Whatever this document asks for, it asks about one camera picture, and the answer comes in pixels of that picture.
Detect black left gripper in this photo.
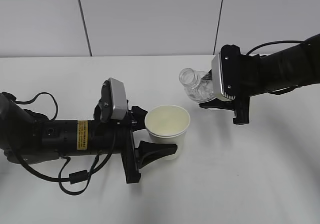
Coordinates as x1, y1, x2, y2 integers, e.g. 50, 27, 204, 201
91, 106, 178, 184

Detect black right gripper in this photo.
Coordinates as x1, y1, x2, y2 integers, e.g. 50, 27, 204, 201
199, 54, 261, 125

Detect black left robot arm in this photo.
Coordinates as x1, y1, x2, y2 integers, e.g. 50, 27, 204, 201
0, 92, 178, 184

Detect clear plastic water bottle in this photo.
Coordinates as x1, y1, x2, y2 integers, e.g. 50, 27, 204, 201
179, 68, 216, 103

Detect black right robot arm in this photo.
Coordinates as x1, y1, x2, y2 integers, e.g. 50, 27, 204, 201
199, 35, 320, 125

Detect white paper cup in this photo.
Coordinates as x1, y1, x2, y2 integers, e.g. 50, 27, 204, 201
144, 105, 191, 160

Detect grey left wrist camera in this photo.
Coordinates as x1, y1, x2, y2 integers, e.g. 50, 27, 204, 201
93, 78, 128, 123

